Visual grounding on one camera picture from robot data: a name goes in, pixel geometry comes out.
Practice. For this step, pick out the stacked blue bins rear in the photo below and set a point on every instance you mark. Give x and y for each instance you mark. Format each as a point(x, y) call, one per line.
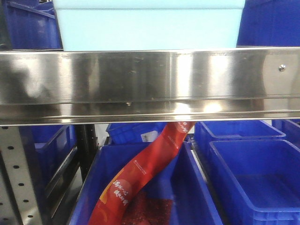
point(122, 133)

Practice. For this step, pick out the blue bin on shelf right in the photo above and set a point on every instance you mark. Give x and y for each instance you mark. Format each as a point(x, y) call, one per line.
point(270, 23)

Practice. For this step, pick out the blue bin on shelf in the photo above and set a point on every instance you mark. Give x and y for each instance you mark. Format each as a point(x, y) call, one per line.
point(270, 23)
point(32, 24)

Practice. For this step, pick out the blue bin on shelf left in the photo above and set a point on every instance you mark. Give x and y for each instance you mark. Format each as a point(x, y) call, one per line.
point(32, 24)

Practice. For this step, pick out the right rear blue bin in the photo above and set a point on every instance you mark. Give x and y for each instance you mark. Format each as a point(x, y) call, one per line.
point(232, 130)

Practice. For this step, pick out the red snack package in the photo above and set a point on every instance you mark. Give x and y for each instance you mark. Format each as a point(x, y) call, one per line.
point(140, 170)

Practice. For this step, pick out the blue bin holding package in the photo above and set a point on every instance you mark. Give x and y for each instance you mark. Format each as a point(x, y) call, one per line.
point(181, 181)

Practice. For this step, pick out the left neighbouring blue bin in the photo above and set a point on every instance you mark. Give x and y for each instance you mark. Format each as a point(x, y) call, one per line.
point(52, 143)

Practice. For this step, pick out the right front blue bin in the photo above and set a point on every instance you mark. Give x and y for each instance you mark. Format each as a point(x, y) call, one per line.
point(257, 182)

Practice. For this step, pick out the black shelf upright post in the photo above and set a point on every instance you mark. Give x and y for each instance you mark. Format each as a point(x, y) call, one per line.
point(87, 146)

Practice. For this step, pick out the right shelf steel rail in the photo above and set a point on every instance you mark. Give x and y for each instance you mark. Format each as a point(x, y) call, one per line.
point(59, 87)

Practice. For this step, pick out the perforated steel upright post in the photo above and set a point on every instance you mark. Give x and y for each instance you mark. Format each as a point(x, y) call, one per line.
point(22, 192)

